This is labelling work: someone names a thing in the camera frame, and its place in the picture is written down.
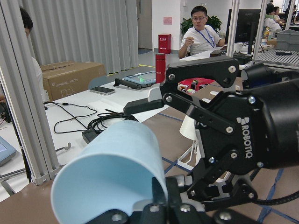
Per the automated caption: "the man in white shirt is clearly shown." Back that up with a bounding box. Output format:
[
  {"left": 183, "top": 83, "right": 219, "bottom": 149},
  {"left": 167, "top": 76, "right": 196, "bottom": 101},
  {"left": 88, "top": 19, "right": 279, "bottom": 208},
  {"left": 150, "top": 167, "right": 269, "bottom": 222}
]
[{"left": 178, "top": 6, "right": 225, "bottom": 59}]

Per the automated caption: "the red thermos bottle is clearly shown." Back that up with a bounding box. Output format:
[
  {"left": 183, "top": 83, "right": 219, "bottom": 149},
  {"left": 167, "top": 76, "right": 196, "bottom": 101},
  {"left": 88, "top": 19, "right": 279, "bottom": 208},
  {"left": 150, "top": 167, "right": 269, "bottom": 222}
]
[{"left": 156, "top": 53, "right": 166, "bottom": 83}]

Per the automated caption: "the red parts tray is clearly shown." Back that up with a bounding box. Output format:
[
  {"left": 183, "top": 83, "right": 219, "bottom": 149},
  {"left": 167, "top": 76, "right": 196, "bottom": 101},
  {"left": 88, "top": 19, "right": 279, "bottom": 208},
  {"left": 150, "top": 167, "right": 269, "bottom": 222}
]
[{"left": 178, "top": 78, "right": 214, "bottom": 94}]

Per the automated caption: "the white wire cup rack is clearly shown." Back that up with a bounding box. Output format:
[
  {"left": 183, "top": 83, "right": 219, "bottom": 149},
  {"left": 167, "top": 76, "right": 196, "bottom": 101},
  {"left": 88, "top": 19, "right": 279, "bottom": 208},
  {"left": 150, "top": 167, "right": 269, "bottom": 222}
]
[{"left": 176, "top": 130, "right": 232, "bottom": 182}]

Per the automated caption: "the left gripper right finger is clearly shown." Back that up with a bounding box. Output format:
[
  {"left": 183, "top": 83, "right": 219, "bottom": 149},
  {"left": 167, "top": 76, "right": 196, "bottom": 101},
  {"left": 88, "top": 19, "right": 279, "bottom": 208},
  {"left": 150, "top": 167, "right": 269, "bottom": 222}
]
[{"left": 151, "top": 176, "right": 210, "bottom": 224}]

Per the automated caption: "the coiled black cable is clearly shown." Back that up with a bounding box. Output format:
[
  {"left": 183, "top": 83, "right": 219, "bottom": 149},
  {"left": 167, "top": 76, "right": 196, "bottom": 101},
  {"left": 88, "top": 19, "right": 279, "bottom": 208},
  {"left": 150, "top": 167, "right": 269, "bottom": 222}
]
[{"left": 87, "top": 112, "right": 139, "bottom": 135}]

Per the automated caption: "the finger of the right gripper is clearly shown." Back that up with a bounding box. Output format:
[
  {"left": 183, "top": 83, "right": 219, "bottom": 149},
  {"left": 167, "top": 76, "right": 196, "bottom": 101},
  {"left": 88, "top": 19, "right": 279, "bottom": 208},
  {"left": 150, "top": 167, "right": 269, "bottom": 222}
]
[
  {"left": 123, "top": 56, "right": 240, "bottom": 131},
  {"left": 186, "top": 149, "right": 257, "bottom": 210}
]

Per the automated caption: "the light blue cup back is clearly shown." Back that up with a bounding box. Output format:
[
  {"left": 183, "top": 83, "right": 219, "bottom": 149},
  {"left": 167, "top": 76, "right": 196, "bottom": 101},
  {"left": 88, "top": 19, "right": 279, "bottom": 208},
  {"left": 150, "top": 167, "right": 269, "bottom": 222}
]
[{"left": 51, "top": 120, "right": 168, "bottom": 224}]

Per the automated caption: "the white plastic cup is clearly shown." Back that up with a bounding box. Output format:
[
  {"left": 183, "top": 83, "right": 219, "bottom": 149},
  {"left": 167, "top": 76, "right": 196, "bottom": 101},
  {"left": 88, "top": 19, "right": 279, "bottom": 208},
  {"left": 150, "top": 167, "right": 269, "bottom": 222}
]
[{"left": 179, "top": 115, "right": 198, "bottom": 140}]

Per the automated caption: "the blue teach pendant tablet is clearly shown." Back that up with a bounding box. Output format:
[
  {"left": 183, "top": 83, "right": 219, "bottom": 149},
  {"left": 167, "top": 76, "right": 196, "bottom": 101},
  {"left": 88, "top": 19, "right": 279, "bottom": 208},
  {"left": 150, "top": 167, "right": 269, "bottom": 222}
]
[{"left": 0, "top": 137, "right": 17, "bottom": 166}]

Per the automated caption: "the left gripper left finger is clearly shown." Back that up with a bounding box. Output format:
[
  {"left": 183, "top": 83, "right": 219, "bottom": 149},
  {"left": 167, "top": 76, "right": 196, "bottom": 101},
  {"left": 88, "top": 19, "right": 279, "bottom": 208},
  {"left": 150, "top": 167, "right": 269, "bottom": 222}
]
[{"left": 100, "top": 200, "right": 169, "bottom": 224}]

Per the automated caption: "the black power adapter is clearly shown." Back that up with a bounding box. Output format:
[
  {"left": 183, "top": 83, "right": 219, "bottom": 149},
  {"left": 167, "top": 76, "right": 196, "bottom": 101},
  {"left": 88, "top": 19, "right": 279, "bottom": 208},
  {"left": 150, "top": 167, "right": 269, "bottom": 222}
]
[{"left": 82, "top": 129, "right": 98, "bottom": 144}]

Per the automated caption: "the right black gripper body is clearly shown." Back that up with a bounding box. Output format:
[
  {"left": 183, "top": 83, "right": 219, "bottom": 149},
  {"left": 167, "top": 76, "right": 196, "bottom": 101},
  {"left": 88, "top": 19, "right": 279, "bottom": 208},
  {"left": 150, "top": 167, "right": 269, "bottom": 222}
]
[{"left": 186, "top": 63, "right": 299, "bottom": 194}]

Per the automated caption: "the black smartphone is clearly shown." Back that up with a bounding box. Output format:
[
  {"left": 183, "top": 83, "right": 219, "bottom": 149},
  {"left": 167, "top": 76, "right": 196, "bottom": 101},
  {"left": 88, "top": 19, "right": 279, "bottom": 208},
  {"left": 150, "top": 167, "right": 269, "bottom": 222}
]
[{"left": 90, "top": 86, "right": 115, "bottom": 95}]

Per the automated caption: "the cardboard box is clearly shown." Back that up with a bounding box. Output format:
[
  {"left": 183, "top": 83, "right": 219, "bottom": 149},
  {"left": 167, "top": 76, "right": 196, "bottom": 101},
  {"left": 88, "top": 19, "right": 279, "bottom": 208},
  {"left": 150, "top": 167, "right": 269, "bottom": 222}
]
[{"left": 40, "top": 61, "right": 106, "bottom": 101}]

